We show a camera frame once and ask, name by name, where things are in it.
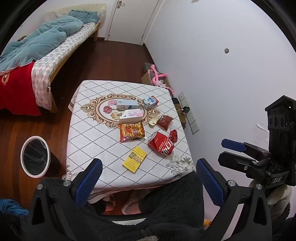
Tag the wooden bed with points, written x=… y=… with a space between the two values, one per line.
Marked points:
x=57 y=69

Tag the light blue tall carton box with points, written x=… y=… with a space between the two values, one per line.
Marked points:
x=126 y=104

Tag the white diamond patterned tablecloth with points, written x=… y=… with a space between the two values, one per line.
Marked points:
x=92 y=143

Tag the blue cloth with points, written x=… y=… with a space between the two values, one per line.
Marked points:
x=11 y=206

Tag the white door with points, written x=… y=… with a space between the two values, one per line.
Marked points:
x=131 y=18

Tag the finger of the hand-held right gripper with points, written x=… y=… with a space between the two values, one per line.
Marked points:
x=233 y=144
x=233 y=162

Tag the red blanket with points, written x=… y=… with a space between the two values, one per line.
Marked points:
x=16 y=90

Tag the dark fleece clothing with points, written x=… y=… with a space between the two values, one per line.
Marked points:
x=161 y=208

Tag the teal duvet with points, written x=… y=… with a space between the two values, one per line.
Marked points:
x=41 y=39

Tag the black plug adapter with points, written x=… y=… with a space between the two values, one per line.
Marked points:
x=185 y=109

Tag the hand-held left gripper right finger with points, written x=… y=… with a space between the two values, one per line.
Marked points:
x=210 y=180

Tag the pink plastic toy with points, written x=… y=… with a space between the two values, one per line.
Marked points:
x=158 y=78

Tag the row of wall sockets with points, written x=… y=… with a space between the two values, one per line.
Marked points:
x=189 y=113

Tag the grey white checkered bedsheet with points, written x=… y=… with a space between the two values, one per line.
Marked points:
x=53 y=58

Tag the cardboard box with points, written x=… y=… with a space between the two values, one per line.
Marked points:
x=148 y=77

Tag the orange snack packet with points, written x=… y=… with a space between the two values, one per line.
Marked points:
x=131 y=132

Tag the crushed red soda can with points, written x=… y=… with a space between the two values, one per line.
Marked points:
x=161 y=143

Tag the white trash bin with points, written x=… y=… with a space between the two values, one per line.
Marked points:
x=34 y=156

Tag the pale crumpled peel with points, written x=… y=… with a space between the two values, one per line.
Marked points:
x=152 y=122

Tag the white and pink box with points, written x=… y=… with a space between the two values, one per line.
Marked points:
x=130 y=115

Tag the yellow cigarette pack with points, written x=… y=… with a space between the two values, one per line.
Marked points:
x=134 y=159

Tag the brown sauce sachet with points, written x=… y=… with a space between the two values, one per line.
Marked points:
x=164 y=121

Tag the pink slippers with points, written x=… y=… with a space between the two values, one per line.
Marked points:
x=129 y=204

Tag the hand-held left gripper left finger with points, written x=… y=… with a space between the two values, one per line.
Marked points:
x=89 y=183

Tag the small blue drink carton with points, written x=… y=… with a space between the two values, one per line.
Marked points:
x=149 y=102

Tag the red crumpled wrapper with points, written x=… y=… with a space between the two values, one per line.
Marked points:
x=173 y=135

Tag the person's right forearm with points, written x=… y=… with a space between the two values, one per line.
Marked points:
x=278 y=201

